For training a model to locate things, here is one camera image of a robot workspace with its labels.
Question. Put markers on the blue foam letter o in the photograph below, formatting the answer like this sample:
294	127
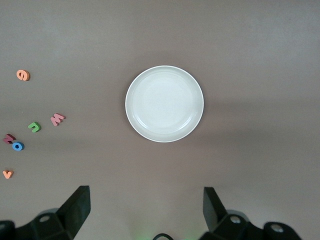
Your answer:
13	146

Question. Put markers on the orange foam letter v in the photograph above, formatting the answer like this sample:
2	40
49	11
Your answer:
8	176

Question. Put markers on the green foam letter u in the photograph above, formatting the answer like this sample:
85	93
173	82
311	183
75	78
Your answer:
33	129

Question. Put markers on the brown table cover sheet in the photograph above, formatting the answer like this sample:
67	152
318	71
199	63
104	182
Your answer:
75	50

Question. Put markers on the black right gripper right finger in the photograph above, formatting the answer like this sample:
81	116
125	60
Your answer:
217	220

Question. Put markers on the dark red foam letter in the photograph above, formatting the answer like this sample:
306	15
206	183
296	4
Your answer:
8	138

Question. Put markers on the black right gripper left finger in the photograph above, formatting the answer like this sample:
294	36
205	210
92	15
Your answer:
72	215

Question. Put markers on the orange foam letter e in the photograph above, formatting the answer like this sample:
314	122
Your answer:
26	77

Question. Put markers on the pink red foam letter w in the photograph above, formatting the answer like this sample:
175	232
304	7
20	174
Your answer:
57	120

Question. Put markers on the beige brown round plate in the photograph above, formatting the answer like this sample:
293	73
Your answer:
165	105

